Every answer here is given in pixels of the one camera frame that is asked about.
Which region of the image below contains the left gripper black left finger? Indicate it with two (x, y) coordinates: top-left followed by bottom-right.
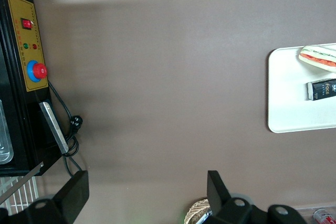
(0, 170), (89, 224)

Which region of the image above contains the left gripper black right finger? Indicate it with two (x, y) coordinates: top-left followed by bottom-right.
(207, 170), (307, 224)

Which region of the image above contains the cream plastic tray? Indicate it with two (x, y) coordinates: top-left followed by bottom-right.
(267, 42), (336, 134)

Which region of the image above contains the wicker basket for foil trays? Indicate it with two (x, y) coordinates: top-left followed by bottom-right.
(186, 197), (212, 224)

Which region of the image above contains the steel pan in machine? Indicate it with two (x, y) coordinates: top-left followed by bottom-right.
(0, 98), (14, 166)

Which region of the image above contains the clear acrylic bottle rack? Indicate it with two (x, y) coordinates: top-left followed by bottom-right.
(295, 204), (336, 224)

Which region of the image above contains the black sealing machine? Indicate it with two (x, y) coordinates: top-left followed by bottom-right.
(0, 0), (65, 177)

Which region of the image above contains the red cola bottle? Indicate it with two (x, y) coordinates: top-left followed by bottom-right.
(313, 208), (336, 223)

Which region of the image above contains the red emergency stop knob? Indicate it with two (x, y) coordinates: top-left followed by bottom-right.
(26, 60), (48, 82)

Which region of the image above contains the black seaweed snack packet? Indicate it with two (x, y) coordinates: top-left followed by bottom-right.
(306, 78), (336, 101)

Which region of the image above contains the wrapped triangle sandwich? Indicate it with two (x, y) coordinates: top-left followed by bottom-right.
(298, 45), (336, 73)

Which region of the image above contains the yellow control panel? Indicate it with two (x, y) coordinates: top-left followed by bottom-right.
(7, 0), (49, 93)

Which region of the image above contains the white wire basket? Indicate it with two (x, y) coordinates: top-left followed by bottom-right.
(0, 175), (40, 216)

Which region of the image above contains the silver metal handle bar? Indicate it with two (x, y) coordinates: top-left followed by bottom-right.
(38, 101), (69, 154)

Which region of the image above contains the black power cable with plug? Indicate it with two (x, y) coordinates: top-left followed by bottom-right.
(47, 79), (83, 179)

